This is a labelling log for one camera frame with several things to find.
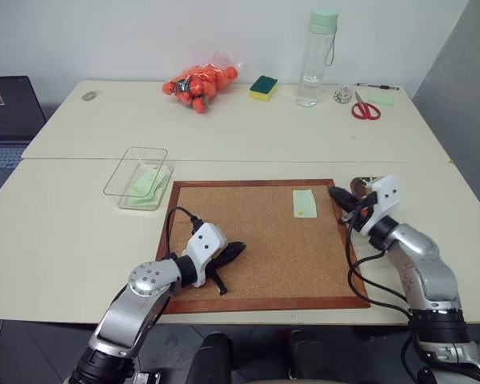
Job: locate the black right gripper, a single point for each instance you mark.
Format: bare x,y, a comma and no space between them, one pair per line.
362,214

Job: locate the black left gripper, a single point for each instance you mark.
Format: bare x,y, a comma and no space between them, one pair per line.
218,261

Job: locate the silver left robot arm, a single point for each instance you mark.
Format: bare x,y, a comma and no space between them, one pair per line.
132,308

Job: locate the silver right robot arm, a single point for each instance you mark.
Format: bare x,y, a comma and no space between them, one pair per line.
428,264

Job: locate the green sticky note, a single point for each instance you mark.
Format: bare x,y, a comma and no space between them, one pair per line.
305,202

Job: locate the green sticky note pad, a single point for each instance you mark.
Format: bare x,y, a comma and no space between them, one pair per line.
382,99

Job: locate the clear plastic box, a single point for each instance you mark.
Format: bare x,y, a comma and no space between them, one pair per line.
138,180

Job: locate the small black box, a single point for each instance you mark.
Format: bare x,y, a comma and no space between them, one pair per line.
148,377

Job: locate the wood-framed cork board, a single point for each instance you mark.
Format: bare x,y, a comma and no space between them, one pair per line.
264,248

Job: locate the dark rounded shape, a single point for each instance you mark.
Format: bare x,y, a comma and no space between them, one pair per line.
310,356
210,358

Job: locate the small glass jar of pins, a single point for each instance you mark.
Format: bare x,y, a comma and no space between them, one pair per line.
342,95

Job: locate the stack of green notes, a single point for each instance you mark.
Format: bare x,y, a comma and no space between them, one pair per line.
146,188

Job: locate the black pen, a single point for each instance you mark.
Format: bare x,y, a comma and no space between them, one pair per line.
378,85

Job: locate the yellow green sponge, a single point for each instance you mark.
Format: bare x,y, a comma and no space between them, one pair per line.
263,88

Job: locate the clear bottle with green lid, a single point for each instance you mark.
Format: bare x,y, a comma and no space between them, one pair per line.
316,60

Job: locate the bag of orange fruits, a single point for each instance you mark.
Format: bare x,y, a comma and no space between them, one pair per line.
200,86

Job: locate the small grey oval object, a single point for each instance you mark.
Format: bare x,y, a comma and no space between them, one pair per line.
90,96

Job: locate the open laptop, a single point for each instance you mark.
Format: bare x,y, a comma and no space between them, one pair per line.
8,116

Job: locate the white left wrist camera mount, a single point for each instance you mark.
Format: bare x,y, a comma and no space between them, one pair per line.
206,242

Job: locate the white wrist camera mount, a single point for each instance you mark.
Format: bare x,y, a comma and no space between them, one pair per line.
384,200
206,242

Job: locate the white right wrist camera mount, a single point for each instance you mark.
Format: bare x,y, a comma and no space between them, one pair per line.
384,200

